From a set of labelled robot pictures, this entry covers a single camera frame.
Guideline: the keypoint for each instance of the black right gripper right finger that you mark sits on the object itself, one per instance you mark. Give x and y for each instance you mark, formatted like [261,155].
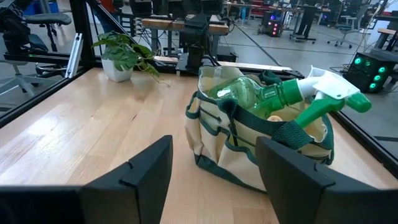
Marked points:
[304,193]

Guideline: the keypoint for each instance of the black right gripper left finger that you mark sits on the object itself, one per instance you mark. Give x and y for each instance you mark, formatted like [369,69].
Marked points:
[146,186]

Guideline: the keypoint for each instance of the green plastic spray bottle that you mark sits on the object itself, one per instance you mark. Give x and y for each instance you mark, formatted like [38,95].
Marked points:
[248,93]

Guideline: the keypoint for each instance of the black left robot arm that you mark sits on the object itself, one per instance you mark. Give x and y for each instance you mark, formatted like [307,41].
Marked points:
[194,37]

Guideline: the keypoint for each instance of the beige green gardening bag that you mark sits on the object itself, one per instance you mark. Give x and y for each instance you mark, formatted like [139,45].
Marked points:
[214,140]

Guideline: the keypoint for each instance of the green plant in white pot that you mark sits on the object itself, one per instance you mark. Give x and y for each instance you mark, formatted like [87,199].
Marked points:
[119,54]

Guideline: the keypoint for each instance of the black computer with green fans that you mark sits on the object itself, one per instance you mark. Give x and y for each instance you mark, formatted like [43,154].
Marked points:
[368,71]

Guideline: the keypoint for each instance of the wooden top work table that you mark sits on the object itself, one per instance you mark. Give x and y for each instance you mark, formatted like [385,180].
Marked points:
[161,24]

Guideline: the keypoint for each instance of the black computer with pink lights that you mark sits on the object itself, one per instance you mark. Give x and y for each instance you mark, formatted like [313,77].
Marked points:
[272,25]

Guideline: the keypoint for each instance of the white office chair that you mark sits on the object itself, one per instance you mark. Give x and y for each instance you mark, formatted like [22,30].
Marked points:
[349,25]

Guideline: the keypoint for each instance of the black grey office chair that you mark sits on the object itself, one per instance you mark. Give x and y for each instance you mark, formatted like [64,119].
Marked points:
[46,19]

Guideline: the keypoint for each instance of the silver aluminium bracket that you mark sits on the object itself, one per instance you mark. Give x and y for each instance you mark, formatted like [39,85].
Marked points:
[75,54]

